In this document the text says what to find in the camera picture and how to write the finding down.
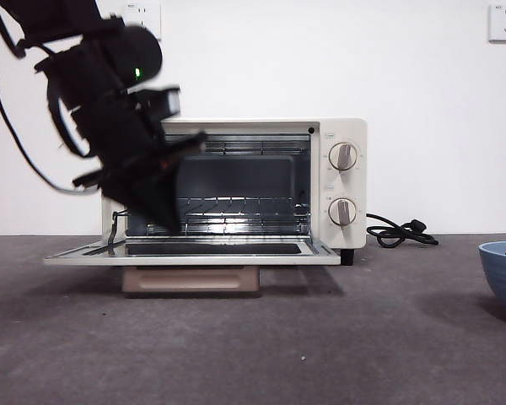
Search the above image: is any glass oven door beige handle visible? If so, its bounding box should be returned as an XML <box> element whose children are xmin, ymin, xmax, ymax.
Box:
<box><xmin>44</xmin><ymin>240</ymin><xmax>342</xmax><ymax>295</ymax></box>

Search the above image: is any blue bowl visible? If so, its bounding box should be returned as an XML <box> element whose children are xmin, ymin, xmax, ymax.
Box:
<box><xmin>478</xmin><ymin>240</ymin><xmax>506</xmax><ymax>326</ymax></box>

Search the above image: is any beige oven knob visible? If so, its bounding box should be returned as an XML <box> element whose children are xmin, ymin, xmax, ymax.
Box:
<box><xmin>327</xmin><ymin>197</ymin><xmax>358</xmax><ymax>226</ymax></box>
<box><xmin>327</xmin><ymin>142</ymin><xmax>359</xmax><ymax>172</ymax></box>

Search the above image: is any cream toaster oven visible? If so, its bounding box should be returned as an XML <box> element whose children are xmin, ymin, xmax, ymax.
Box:
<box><xmin>100</xmin><ymin>116</ymin><xmax>368</xmax><ymax>267</ymax></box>

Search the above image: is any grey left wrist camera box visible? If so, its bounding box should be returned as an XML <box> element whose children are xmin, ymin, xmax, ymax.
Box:
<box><xmin>142</xmin><ymin>86</ymin><xmax>181</xmax><ymax>120</ymax></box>

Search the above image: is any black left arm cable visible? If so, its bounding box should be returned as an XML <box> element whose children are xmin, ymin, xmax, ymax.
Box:
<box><xmin>0</xmin><ymin>0</ymin><xmax>94</xmax><ymax>193</ymax></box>

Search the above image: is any black oven power cable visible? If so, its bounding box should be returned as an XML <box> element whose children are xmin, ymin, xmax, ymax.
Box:
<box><xmin>365</xmin><ymin>213</ymin><xmax>440</xmax><ymax>249</ymax></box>

